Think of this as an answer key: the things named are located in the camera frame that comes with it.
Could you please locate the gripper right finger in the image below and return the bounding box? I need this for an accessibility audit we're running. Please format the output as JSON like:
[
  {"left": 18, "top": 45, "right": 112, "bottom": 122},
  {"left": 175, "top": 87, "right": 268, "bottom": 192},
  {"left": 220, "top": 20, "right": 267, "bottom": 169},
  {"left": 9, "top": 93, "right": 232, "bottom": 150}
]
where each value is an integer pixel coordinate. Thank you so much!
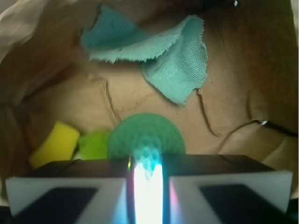
[{"left": 162, "top": 154, "right": 293, "bottom": 224}]

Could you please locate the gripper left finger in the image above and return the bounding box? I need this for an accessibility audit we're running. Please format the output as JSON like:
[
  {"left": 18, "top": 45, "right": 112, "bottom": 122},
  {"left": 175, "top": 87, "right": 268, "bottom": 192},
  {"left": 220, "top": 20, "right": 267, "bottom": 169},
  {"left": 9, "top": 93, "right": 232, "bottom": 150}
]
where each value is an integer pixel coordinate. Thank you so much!
[{"left": 6, "top": 159, "right": 130, "bottom": 224}]

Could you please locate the green dimpled ball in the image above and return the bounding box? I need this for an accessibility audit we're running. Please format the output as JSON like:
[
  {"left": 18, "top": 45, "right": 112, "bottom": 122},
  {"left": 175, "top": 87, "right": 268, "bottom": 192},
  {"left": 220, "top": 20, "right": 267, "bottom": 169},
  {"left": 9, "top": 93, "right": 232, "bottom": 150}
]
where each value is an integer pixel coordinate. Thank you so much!
[{"left": 107, "top": 113, "right": 186, "bottom": 159}]

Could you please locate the green plush toy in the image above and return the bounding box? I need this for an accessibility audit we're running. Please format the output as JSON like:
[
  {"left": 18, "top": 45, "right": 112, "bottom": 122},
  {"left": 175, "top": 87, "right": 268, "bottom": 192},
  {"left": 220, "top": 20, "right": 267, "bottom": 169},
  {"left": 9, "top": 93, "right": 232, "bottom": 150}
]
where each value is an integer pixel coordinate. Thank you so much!
[{"left": 78, "top": 130, "right": 111, "bottom": 160}]

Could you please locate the yellow sponge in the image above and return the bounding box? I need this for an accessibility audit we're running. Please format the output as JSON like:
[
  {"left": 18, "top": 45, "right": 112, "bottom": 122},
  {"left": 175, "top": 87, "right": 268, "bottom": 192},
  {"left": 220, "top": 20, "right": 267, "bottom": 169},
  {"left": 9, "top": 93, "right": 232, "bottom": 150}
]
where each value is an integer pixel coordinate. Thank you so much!
[{"left": 28, "top": 121, "right": 80, "bottom": 168}]

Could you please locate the teal frayed cloth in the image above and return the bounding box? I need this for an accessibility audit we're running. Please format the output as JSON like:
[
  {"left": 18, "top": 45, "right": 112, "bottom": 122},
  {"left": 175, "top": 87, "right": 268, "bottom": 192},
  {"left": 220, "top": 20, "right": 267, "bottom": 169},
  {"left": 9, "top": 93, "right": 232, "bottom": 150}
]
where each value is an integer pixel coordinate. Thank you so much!
[{"left": 80, "top": 6, "right": 208, "bottom": 106}]

